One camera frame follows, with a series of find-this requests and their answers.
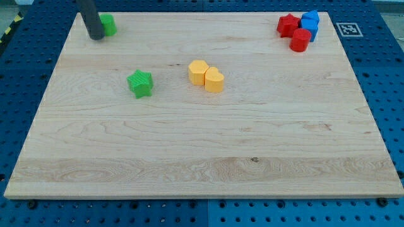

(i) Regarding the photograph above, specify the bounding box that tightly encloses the green cylinder block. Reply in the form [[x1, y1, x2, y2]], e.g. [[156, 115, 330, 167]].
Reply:
[[100, 13, 117, 37]]

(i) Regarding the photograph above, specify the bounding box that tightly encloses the blue pentagon block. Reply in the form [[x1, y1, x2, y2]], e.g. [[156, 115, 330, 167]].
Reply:
[[301, 10, 319, 24]]

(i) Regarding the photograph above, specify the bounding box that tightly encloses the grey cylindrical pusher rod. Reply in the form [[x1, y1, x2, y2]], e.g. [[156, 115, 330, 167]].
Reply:
[[76, 0, 105, 40]]

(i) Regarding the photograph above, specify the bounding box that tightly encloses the blue cube block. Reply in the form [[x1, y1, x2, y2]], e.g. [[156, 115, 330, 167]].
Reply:
[[300, 19, 318, 42]]

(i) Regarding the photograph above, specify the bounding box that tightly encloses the red star block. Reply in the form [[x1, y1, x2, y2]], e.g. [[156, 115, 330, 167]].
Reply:
[[276, 13, 300, 38]]

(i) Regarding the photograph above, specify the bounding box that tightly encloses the wooden board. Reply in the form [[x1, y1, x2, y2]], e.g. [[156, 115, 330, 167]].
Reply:
[[4, 12, 403, 200]]

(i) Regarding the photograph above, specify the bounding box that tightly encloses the yellow hexagon block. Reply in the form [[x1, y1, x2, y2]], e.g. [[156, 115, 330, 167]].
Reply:
[[188, 60, 209, 86]]

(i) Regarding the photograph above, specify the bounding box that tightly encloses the red cylinder block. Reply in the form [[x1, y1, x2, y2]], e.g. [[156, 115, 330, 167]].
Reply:
[[289, 28, 312, 52]]

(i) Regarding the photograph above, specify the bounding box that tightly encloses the green star block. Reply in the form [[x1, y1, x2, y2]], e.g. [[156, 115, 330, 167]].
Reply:
[[126, 69, 153, 99]]

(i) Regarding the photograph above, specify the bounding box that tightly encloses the yellow heart block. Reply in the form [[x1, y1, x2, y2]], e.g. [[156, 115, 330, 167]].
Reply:
[[205, 67, 225, 93]]

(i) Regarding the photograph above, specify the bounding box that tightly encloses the white fiducial marker tag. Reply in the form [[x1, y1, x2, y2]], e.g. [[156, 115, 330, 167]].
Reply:
[[336, 22, 363, 37]]

